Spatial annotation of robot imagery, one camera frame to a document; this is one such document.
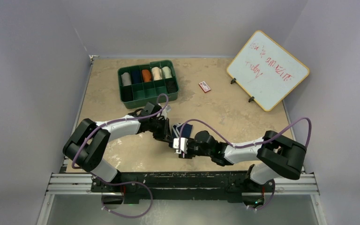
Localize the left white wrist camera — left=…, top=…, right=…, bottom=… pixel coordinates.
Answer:
left=159, top=105, right=171, bottom=119

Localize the pale green rolled underwear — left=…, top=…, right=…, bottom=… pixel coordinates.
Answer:
left=161, top=66, right=173, bottom=79

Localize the navy white underwear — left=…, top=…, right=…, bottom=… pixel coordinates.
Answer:
left=171, top=123, right=194, bottom=143

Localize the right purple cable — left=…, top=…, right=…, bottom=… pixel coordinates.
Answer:
left=179, top=117, right=312, bottom=212

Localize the beige rolled underwear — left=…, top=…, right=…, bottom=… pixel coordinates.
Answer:
left=151, top=67, right=163, bottom=81

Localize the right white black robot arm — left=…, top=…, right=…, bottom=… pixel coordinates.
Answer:
left=173, top=131, right=307, bottom=191

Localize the grey rolled underwear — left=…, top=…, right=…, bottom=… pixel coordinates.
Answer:
left=121, top=72, right=132, bottom=86

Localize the black striped underwear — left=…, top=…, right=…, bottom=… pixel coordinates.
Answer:
left=165, top=80, right=178, bottom=94

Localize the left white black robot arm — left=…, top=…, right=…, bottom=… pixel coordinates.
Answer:
left=63, top=102, right=173, bottom=192

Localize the green divided storage tray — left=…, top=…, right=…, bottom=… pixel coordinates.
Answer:
left=117, top=60, right=180, bottom=109

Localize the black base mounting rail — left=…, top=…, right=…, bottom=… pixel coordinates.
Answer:
left=91, top=171, right=274, bottom=205

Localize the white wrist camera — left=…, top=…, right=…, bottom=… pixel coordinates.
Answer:
left=172, top=137, right=188, bottom=155
left=159, top=105, right=171, bottom=119

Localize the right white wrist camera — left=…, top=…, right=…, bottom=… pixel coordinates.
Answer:
left=172, top=137, right=188, bottom=155

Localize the whiteboard with red writing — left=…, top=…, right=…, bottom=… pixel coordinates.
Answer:
left=226, top=30, right=310, bottom=112

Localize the orange rolled underwear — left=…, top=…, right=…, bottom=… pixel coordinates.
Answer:
left=141, top=69, right=153, bottom=83

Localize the aluminium frame rail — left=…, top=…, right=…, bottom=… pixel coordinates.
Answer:
left=37, top=173, right=327, bottom=225

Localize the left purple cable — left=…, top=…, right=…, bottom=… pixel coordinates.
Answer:
left=71, top=93, right=170, bottom=218

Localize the purple cable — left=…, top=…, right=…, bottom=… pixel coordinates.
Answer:
left=179, top=117, right=312, bottom=212
left=71, top=93, right=170, bottom=218

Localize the small red white box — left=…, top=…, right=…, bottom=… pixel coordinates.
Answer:
left=198, top=81, right=211, bottom=93

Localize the navy rolled underwear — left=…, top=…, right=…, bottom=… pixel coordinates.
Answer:
left=131, top=70, right=143, bottom=84

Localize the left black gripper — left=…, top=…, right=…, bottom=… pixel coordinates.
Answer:
left=148, top=117, right=173, bottom=143

